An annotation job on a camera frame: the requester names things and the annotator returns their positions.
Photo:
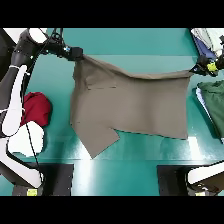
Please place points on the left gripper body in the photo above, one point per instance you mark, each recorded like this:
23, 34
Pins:
76, 53

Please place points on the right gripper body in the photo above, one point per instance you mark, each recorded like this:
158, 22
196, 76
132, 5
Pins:
202, 66

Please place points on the brown T-shirt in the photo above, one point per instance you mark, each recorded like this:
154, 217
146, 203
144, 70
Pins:
133, 106

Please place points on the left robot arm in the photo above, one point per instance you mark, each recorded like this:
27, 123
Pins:
15, 100

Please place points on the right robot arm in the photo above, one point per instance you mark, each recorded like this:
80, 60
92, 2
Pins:
203, 175

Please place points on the dark blue garment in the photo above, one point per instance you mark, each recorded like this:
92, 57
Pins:
204, 50

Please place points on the white garment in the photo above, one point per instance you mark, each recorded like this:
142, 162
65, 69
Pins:
208, 36

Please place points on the dark green garment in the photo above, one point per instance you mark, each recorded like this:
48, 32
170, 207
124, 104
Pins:
215, 100

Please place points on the red garment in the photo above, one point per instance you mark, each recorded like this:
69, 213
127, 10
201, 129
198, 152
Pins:
36, 107

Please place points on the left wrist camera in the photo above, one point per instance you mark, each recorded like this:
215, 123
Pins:
57, 36

